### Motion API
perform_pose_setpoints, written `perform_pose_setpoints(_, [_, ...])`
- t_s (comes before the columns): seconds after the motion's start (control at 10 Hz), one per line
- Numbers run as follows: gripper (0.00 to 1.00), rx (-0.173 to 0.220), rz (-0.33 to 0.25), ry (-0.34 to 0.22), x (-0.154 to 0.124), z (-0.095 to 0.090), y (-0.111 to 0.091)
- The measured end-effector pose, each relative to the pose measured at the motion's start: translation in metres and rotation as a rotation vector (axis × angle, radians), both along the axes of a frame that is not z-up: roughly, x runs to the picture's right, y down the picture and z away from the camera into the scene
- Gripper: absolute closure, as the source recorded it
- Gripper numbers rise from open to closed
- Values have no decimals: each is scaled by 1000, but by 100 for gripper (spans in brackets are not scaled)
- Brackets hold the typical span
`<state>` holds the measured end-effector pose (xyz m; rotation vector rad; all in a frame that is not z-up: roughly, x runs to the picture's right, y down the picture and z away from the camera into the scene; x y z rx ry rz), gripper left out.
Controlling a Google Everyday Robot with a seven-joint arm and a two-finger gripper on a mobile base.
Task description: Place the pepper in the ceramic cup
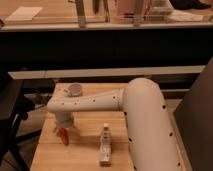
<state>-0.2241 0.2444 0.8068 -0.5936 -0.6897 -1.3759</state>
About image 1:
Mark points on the white remote control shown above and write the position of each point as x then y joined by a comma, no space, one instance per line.
105,146

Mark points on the dark panel at right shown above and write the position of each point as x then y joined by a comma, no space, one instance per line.
194,118

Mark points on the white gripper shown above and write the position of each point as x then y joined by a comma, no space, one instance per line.
64,120

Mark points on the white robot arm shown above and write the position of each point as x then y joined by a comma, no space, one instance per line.
150,131

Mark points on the black office chair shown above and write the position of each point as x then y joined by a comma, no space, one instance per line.
14,108

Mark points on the white paper sheet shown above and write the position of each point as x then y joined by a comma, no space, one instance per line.
24,14

